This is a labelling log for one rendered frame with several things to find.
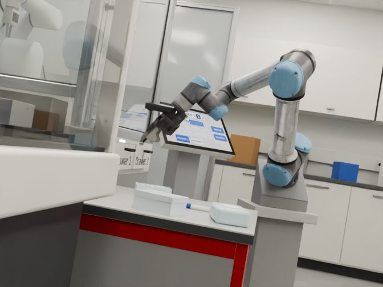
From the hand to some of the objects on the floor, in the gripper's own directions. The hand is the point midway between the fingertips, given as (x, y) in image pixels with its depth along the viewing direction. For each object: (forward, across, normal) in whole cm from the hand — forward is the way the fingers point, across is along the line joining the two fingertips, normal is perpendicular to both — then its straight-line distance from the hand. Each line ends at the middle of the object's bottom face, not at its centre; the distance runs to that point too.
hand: (142, 138), depth 204 cm
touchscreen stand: (+76, +90, -60) cm, 132 cm away
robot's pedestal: (+45, +24, -103) cm, 115 cm away
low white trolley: (+66, -41, -73) cm, 107 cm away
